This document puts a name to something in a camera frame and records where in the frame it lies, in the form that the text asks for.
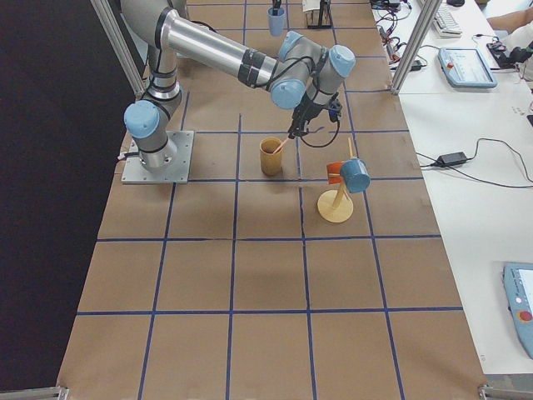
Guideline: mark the wooden bamboo cup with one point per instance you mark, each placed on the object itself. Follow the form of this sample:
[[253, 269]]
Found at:
[[270, 159]]

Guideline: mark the white keyboard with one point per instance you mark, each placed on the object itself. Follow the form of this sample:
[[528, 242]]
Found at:
[[445, 24]]

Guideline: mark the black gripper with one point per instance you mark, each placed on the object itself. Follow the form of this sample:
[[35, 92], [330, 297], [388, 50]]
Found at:
[[307, 109]]

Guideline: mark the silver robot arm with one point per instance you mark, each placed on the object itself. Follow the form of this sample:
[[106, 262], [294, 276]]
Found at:
[[304, 78]]

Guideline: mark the orange cup on stand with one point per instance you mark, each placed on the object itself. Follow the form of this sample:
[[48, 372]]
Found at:
[[333, 171]]

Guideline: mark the teach pendant tablet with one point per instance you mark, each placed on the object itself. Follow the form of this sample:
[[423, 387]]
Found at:
[[465, 68]]

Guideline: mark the black wire rack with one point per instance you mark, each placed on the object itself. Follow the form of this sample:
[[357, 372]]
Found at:
[[317, 14]]

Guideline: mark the aluminium frame post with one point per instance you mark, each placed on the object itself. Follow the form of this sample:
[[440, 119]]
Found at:
[[417, 36]]

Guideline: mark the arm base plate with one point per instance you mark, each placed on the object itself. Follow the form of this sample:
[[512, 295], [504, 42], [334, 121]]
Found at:
[[170, 165]]

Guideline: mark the light blue cup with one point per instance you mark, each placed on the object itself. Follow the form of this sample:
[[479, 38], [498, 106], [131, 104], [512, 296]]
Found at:
[[276, 21]]

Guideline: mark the black power adapter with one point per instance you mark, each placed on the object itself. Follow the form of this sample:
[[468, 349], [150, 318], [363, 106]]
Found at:
[[451, 159]]

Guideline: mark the blue mug on stand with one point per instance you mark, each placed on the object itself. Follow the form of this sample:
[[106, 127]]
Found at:
[[355, 175]]

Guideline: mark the wooden mug tree stand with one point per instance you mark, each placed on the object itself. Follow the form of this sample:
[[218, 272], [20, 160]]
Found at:
[[335, 206]]

